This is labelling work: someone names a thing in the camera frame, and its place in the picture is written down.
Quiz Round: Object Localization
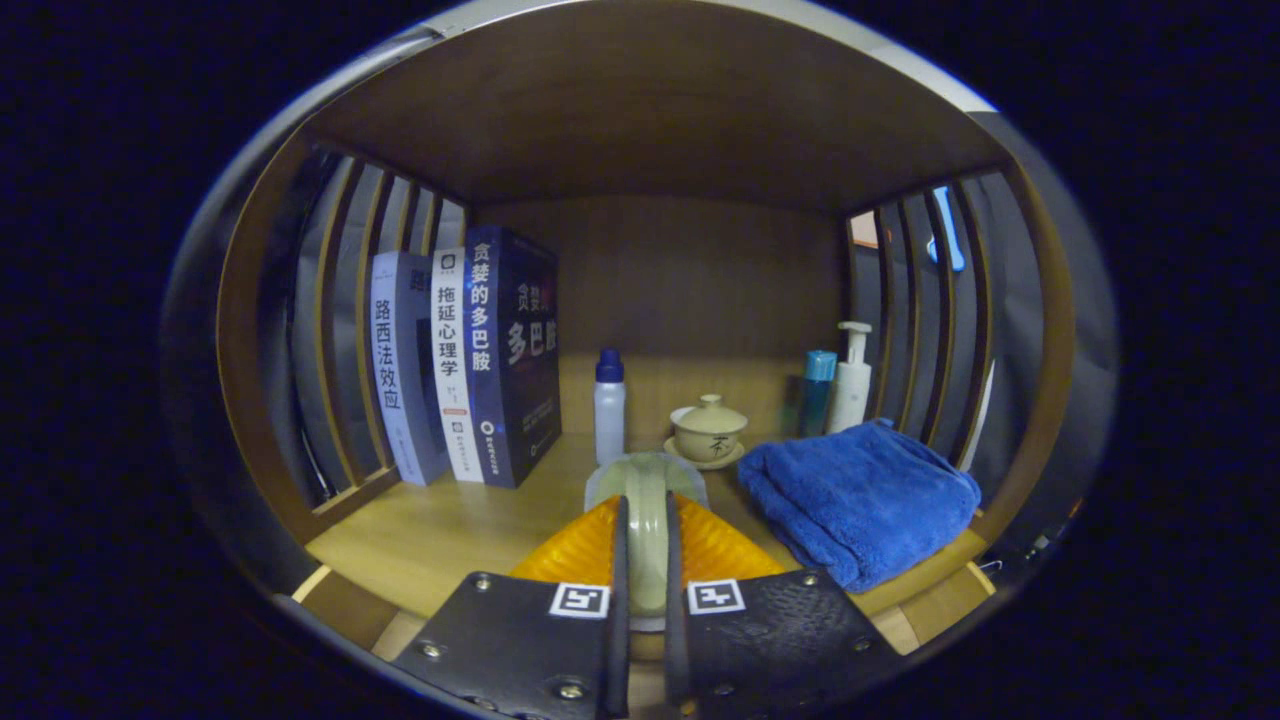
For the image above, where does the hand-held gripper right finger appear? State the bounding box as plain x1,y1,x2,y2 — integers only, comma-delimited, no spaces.
664,490,906,720

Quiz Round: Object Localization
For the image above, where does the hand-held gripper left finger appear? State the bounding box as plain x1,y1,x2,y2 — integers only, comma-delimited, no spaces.
390,494,633,720

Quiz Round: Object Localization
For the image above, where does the pale green and white ornament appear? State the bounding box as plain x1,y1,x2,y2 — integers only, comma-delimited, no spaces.
584,450,709,633

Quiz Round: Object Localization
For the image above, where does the wooden countertop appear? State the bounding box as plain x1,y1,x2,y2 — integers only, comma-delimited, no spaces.
305,430,991,621

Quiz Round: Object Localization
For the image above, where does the wooden cabinet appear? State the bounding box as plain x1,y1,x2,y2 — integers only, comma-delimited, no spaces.
215,0,1081,661

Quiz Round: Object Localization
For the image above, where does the beige lidded teacup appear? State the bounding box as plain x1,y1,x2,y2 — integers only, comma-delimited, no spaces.
664,394,749,471

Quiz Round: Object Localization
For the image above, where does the white bottle with blue cap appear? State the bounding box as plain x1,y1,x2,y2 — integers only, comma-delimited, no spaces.
594,348,627,467

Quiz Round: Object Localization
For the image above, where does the blue folded towel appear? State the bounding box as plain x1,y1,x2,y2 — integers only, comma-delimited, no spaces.
737,418,983,594

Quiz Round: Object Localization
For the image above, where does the dark blue book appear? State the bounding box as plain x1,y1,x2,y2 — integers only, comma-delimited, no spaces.
463,225,563,490

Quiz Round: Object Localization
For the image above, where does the teal bottle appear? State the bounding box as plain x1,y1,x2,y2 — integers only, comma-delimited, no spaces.
797,350,839,438

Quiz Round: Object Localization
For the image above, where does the white spine book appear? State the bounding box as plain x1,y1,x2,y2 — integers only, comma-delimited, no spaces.
431,247,487,484

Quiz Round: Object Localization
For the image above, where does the white pump bottle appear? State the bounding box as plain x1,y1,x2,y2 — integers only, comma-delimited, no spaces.
825,321,874,435

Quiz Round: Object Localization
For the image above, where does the pale blue book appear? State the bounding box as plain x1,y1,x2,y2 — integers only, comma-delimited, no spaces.
369,250,453,487

